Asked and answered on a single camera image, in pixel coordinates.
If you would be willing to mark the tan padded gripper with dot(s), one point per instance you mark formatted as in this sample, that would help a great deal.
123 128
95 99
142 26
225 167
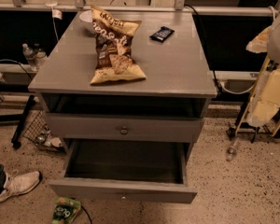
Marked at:
279 42

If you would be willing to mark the grey drawer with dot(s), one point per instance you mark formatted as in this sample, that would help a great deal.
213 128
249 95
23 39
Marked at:
126 170
121 128

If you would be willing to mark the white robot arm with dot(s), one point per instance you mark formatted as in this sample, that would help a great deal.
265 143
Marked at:
268 41

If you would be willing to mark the grey drawer cabinet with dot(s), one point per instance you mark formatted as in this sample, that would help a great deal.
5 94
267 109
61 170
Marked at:
178 85

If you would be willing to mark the grey top drawer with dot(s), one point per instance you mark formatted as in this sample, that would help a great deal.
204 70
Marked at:
121 128

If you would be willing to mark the dark blue snack bar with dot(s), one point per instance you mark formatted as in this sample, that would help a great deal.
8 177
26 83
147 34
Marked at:
162 34

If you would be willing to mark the fallen plastic bottle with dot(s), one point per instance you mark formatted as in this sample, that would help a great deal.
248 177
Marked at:
232 150

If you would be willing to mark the brown chip bag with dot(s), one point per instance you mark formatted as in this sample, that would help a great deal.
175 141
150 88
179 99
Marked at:
114 39

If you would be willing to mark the white bowl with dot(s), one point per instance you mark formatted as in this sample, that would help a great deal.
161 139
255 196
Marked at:
86 16

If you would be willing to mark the clear water bottle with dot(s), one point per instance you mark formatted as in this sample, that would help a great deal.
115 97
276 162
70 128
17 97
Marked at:
30 56

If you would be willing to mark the green snack bag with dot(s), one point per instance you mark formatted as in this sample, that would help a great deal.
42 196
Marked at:
65 210

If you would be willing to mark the black stand leg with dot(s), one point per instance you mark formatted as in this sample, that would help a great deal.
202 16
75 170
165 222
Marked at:
16 136

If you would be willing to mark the white sneaker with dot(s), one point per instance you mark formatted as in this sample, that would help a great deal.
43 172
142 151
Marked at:
16 184

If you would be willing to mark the wire basket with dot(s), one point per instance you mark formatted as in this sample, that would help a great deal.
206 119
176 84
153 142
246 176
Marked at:
39 133

